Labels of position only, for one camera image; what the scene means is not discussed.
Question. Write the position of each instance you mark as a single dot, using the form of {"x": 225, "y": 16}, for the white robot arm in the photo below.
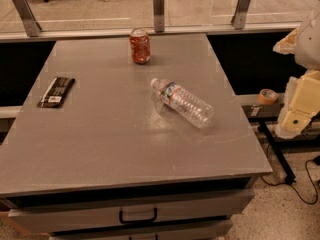
{"x": 307, "y": 46}

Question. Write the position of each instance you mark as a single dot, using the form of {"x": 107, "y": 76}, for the metal glass bracket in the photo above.
{"x": 239, "y": 18}
{"x": 32, "y": 28}
{"x": 159, "y": 19}

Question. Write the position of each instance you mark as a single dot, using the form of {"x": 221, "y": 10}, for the grey drawer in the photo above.
{"x": 105, "y": 214}
{"x": 200, "y": 230}

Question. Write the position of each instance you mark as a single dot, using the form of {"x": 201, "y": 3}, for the black metal table leg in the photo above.
{"x": 290, "y": 176}

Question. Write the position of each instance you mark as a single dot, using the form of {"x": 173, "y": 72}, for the left metal glass bracket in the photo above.
{"x": 32, "y": 28}

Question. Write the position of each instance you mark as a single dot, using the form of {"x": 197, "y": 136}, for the right metal glass bracket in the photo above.
{"x": 239, "y": 18}

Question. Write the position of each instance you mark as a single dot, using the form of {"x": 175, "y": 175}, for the clear plastic water bottle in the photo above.
{"x": 192, "y": 108}

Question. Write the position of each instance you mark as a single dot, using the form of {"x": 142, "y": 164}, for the red soda can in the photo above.
{"x": 140, "y": 46}

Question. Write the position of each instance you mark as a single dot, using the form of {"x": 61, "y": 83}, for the middle metal glass bracket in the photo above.
{"x": 159, "y": 19}

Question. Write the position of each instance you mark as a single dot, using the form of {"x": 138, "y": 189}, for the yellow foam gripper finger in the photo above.
{"x": 301, "y": 104}
{"x": 287, "y": 44}

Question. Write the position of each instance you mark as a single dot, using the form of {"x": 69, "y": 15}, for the grey upper drawer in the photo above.
{"x": 105, "y": 214}

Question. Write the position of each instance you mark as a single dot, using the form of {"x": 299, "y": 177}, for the grey lower drawer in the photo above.
{"x": 200, "y": 230}

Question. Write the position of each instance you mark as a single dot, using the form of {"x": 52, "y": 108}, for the roll of orange tape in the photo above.
{"x": 267, "y": 96}

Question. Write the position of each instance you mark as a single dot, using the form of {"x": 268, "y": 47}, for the black drawer handle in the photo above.
{"x": 138, "y": 217}

